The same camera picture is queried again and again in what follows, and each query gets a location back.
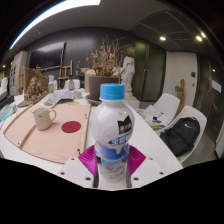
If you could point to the grey plant pot saucer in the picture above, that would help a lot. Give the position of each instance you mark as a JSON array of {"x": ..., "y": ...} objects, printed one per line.
[{"x": 91, "y": 100}]

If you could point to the colourful printed book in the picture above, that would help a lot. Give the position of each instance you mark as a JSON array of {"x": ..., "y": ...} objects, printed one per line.
[{"x": 7, "y": 114}]

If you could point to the black wall screen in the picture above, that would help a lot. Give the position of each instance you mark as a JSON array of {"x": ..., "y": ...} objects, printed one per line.
[{"x": 46, "y": 56}]

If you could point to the black flat box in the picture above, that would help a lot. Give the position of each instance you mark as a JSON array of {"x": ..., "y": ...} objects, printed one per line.
[{"x": 5, "y": 101}]

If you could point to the wooden figure sculpture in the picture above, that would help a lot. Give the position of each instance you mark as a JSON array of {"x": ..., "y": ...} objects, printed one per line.
[{"x": 180, "y": 93}]

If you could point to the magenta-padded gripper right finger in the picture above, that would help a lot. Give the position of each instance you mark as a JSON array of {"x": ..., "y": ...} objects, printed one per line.
[{"x": 145, "y": 171}]

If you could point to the white blue-capped drink bottle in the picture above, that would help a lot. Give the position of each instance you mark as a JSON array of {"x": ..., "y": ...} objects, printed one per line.
[{"x": 111, "y": 130}]

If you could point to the long ceiling light strip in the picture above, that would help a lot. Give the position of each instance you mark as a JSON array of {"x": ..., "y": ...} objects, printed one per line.
[{"x": 50, "y": 13}]

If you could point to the dark grey bottle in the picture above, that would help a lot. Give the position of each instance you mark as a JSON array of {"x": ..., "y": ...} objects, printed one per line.
[{"x": 71, "y": 84}]

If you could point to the wooden easel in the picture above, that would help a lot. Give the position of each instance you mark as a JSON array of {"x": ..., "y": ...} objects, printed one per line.
[{"x": 66, "y": 75}]

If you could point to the round ceiling spotlight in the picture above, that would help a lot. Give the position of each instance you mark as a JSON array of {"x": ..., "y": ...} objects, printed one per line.
[
  {"x": 162, "y": 38},
  {"x": 199, "y": 38}
]

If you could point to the small yellow tape strip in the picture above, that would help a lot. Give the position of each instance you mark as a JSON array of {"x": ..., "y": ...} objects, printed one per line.
[{"x": 73, "y": 103}]

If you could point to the open grey newspaper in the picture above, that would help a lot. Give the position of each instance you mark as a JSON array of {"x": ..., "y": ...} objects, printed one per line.
[{"x": 59, "y": 96}]

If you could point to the beige cabinet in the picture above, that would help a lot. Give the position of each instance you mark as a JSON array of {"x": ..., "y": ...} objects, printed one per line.
[{"x": 17, "y": 73}]

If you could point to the brown carved wooden sculpture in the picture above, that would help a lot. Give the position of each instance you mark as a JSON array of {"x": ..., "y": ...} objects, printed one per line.
[{"x": 35, "y": 87}]

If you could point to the white plaster torso statue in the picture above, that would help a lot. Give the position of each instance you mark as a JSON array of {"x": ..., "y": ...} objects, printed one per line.
[{"x": 128, "y": 73}]

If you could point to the white green spray bottle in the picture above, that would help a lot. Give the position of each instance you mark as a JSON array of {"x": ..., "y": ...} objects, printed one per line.
[{"x": 51, "y": 85}]

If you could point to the brown cardboard box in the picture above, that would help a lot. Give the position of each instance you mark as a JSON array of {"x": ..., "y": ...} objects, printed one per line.
[{"x": 87, "y": 80}]

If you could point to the flat round red coaster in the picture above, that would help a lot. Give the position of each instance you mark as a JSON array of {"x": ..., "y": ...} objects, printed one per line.
[{"x": 71, "y": 126}]

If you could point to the white plastic chair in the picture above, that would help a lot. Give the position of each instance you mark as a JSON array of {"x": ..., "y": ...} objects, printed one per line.
[
  {"x": 77, "y": 84},
  {"x": 168, "y": 101},
  {"x": 196, "y": 113}
]

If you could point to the dried plant in grey pot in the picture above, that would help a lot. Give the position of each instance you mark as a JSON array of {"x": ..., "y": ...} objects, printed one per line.
[{"x": 101, "y": 85}]

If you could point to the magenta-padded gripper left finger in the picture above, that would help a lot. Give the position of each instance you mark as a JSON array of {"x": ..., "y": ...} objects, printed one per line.
[{"x": 78, "y": 171}]

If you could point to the white papers on chair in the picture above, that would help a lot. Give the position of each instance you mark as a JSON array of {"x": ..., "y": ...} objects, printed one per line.
[{"x": 154, "y": 116}]

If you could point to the white ceramic mug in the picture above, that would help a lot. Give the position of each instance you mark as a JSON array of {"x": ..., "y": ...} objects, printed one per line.
[{"x": 41, "y": 119}]

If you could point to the black backpack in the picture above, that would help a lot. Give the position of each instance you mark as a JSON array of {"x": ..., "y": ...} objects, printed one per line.
[{"x": 181, "y": 135}]

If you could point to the small white cup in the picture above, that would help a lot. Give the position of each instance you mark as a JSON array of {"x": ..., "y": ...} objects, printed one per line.
[{"x": 77, "y": 94}]

